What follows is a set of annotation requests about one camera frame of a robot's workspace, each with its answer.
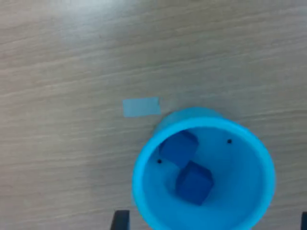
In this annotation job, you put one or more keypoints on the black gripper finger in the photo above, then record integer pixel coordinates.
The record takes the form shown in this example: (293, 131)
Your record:
(304, 222)
(120, 221)

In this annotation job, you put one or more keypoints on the blue cube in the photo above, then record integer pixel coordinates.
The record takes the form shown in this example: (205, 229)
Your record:
(194, 183)
(177, 147)

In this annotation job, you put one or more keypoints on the blue plastic bin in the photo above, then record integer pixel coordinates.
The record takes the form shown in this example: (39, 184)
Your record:
(239, 179)

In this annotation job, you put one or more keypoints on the grey-blue tape piece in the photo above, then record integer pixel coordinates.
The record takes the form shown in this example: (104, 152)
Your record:
(141, 107)

